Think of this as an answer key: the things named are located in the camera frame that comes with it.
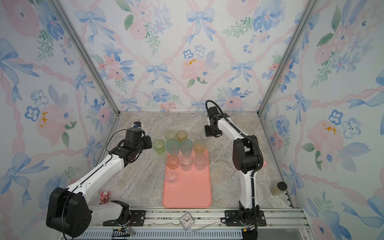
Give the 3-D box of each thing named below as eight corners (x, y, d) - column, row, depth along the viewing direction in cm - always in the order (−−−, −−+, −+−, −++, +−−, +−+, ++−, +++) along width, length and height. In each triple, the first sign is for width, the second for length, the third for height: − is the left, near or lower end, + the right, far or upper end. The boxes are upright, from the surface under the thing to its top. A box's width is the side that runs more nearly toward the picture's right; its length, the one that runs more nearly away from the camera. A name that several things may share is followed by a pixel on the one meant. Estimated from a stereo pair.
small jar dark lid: (271, 195, 83) (279, 189, 75) (269, 188, 86) (276, 181, 78) (279, 195, 83) (288, 189, 75) (276, 188, 86) (285, 181, 78)
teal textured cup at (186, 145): (186, 158, 95) (185, 151, 88) (177, 148, 99) (176, 141, 92) (195, 152, 98) (195, 144, 91) (186, 143, 102) (186, 135, 95)
